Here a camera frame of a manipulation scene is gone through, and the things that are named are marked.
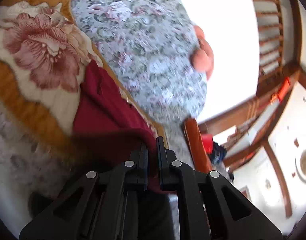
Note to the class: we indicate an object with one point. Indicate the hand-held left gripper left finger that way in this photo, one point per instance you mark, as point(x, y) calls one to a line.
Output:
point(110, 200)

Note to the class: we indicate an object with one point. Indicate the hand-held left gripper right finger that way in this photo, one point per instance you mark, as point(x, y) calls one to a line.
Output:
point(193, 200)

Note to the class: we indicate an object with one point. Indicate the dark red sweater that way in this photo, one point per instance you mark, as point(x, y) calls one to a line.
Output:
point(105, 120)

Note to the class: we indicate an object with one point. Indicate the brown wooden bed footboard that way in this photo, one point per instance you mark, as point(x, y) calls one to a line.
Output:
point(198, 147)

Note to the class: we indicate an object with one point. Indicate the blue cloth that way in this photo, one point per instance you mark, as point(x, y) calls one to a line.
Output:
point(218, 153)

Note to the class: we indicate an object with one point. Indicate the red plastic cup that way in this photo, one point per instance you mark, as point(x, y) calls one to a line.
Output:
point(208, 142)

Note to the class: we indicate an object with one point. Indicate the pink cushion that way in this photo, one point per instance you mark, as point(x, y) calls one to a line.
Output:
point(204, 57)

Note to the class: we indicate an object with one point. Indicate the orange box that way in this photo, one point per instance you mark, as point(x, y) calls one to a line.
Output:
point(284, 88)

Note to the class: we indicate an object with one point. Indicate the grey floral bedspread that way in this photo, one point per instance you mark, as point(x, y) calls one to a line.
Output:
point(143, 55)

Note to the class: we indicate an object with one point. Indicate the orange floral plush blanket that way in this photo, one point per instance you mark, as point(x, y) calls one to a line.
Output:
point(43, 42)

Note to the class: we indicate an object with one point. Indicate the wooden slatted frame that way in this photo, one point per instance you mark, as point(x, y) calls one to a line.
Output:
point(270, 42)

